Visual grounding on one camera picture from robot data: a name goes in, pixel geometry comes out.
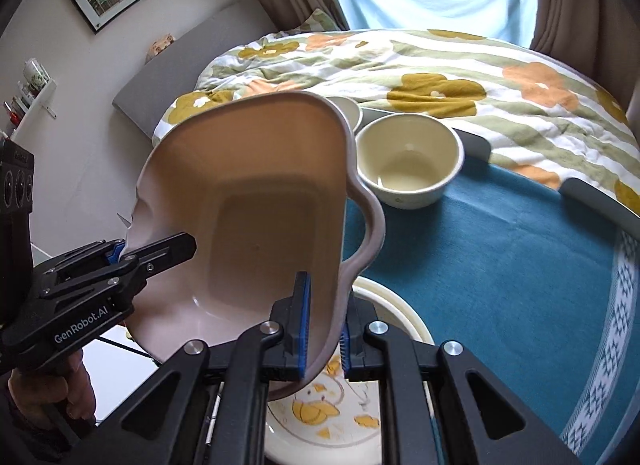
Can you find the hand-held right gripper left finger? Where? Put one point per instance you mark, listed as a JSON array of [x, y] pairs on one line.
[[302, 325]]

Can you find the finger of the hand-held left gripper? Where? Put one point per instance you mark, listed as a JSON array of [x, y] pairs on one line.
[[160, 247], [107, 290]]

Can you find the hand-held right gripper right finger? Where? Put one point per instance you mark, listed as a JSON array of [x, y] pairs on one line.
[[346, 350]]

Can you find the duck print plate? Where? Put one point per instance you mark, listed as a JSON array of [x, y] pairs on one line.
[[325, 412]]

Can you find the pink square bowl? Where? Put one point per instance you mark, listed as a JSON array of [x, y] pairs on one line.
[[260, 225]]

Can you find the person's left hand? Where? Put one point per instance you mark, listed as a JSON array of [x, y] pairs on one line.
[[60, 390]]

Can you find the blue patterned tablecloth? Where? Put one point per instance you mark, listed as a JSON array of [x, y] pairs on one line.
[[490, 285]]

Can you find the grey headboard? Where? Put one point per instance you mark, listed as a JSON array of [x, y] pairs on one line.
[[190, 60]]

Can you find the cream round bowl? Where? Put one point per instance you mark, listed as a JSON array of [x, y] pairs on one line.
[[410, 165]]

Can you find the small plush toy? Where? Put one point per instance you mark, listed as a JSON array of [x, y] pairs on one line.
[[162, 43]]

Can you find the green print cup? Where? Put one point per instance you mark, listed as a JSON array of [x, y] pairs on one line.
[[36, 74]]

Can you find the small white bowl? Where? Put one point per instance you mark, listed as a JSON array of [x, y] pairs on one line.
[[350, 112]]

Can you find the floral striped blanket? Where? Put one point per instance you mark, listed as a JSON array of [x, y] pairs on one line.
[[425, 85]]

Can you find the green striped pillow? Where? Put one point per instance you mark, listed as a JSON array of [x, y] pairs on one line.
[[320, 21]]

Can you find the white wall shelf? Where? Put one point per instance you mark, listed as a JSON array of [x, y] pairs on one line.
[[30, 105]]

